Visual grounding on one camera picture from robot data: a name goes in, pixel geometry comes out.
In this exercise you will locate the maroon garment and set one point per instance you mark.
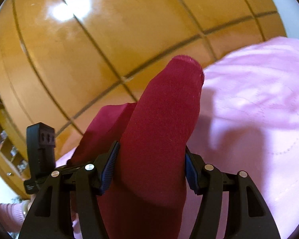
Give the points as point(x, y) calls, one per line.
point(159, 119)

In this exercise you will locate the pink bedsheet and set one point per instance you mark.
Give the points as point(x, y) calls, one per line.
point(251, 104)

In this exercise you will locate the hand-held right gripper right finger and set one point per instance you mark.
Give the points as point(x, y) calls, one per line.
point(190, 171)

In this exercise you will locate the wooden shelf unit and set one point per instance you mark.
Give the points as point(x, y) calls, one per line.
point(7, 149)

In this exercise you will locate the person's left forearm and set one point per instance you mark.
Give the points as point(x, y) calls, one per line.
point(7, 211)

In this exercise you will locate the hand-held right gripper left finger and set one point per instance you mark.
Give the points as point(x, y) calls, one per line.
point(109, 166)

